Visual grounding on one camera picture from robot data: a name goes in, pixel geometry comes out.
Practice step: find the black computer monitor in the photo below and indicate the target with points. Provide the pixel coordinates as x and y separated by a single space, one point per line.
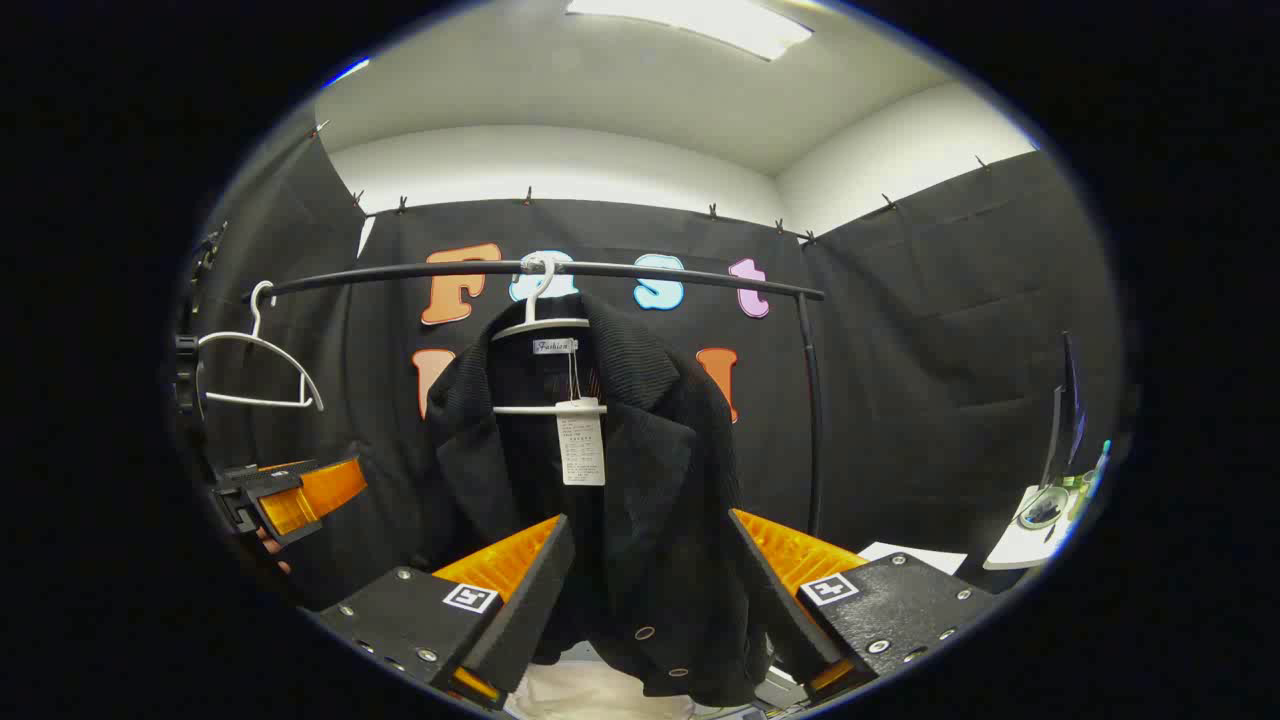
1068 410

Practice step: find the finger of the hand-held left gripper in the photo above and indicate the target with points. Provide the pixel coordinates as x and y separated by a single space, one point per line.
320 495
270 482

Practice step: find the black jacket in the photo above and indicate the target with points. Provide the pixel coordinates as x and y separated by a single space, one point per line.
660 480

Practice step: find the white laundry hamper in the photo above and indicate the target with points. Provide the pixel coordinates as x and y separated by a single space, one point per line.
590 697

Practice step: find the ceiling light panel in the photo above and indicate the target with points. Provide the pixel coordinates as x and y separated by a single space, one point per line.
700 20

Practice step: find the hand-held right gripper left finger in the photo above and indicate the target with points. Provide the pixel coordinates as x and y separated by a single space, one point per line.
535 600

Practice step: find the black backdrop cloth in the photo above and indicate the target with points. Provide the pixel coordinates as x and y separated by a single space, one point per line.
900 350

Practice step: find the white plastic clothes hanger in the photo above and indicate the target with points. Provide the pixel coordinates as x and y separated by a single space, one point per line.
520 409
260 401

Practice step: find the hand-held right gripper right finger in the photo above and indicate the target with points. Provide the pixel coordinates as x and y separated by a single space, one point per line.
775 600

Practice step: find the black clothes rack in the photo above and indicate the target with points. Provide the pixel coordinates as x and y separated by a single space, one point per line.
812 420

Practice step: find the round grey dish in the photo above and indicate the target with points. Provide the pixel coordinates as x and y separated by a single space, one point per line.
1043 510

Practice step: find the white paper sheet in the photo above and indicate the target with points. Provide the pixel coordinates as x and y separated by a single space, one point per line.
920 557

